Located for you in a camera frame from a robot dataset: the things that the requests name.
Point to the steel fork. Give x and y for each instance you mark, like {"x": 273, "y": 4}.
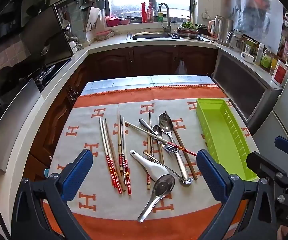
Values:
{"x": 144, "y": 123}

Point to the white and pink kettle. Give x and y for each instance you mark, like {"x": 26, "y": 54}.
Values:
{"x": 215, "y": 27}

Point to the wooden cutting board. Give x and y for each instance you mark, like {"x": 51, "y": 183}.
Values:
{"x": 91, "y": 17}

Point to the white plastic bag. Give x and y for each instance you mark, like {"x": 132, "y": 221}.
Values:
{"x": 181, "y": 68}

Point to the white canister with red label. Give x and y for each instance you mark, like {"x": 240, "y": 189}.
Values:
{"x": 279, "y": 73}

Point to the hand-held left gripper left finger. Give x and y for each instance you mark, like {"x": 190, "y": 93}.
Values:
{"x": 76, "y": 175}

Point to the clear plastic bottle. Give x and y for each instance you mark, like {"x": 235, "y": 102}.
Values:
{"x": 259, "y": 55}

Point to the steel panel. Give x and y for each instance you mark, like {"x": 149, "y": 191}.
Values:
{"x": 14, "y": 125}

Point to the white ceramic soup spoon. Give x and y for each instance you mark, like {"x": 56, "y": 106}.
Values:
{"x": 149, "y": 165}

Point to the orange and grey printed blanket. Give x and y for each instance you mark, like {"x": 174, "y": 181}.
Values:
{"x": 134, "y": 100}

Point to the white bowl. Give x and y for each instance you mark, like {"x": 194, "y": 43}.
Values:
{"x": 248, "y": 57}

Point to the glass pitcher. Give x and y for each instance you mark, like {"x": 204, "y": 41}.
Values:
{"x": 236, "y": 41}

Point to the steel kitchen sink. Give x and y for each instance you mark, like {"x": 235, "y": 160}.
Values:
{"x": 151, "y": 35}

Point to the steel basin with greens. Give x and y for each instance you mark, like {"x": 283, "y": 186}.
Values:
{"x": 187, "y": 31}

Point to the steel cabinet with dark door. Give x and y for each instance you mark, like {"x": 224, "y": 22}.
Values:
{"x": 241, "y": 85}

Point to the large steel spoon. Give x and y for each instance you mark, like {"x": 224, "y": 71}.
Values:
{"x": 165, "y": 122}

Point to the brown wooden chopstick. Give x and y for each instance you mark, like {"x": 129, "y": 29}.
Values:
{"x": 188, "y": 163}
{"x": 160, "y": 152}

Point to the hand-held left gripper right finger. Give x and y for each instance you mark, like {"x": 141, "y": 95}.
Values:
{"x": 213, "y": 177}

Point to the bundle of red-tipped chopsticks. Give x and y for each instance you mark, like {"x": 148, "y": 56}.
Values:
{"x": 114, "y": 152}

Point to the grey refrigerator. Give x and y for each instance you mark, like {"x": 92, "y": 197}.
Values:
{"x": 283, "y": 120}

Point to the steel soup spoon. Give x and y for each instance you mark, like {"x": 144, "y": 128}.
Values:
{"x": 162, "y": 185}

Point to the yellow bottle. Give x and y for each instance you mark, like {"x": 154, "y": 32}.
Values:
{"x": 273, "y": 66}

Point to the stack of white bowls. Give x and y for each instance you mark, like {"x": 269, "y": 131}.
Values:
{"x": 72, "y": 45}

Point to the clear plastic bag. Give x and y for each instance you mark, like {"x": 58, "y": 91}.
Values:
{"x": 256, "y": 15}

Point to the steel faucet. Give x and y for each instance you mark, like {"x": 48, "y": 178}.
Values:
{"x": 168, "y": 17}

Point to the gas stove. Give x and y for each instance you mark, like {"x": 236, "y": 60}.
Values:
{"x": 49, "y": 75}

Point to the brown wooden kitchen cabinets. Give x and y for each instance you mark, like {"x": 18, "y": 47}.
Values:
{"x": 153, "y": 60}

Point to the oil bottle with green label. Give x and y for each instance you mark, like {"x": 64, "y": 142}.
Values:
{"x": 266, "y": 61}

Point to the pink dish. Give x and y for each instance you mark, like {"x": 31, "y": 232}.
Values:
{"x": 102, "y": 35}

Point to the black wok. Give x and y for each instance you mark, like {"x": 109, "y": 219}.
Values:
{"x": 11, "y": 77}

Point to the light blue table cover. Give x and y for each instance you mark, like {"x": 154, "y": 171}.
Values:
{"x": 139, "y": 80}

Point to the green plastic utensil tray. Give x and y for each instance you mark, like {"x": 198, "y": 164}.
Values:
{"x": 221, "y": 130}

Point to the black pan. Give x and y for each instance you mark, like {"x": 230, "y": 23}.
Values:
{"x": 203, "y": 30}

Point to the small steel spoon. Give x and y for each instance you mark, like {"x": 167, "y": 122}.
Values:
{"x": 157, "y": 130}

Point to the pink plastic basin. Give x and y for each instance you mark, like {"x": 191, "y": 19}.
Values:
{"x": 112, "y": 20}

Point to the cream chopstick with red band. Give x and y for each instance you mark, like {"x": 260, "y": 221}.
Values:
{"x": 119, "y": 135}
{"x": 148, "y": 182}

